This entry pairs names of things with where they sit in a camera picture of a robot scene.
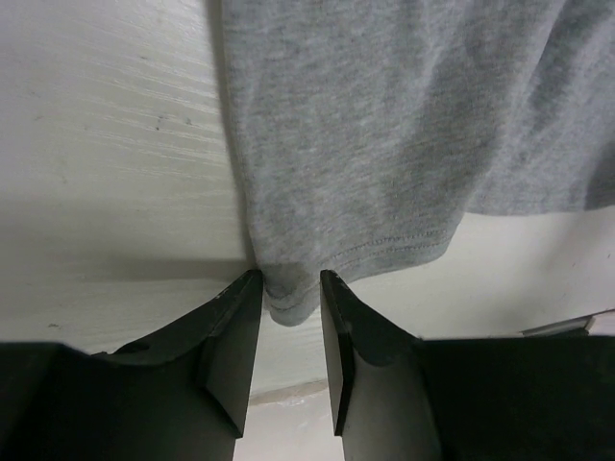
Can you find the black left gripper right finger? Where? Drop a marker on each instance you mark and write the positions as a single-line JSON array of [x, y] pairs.
[[543, 394]]

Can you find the grey tank top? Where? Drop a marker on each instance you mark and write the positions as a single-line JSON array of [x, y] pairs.
[[363, 131]]

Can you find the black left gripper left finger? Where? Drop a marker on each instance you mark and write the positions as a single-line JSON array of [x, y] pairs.
[[178, 393]]

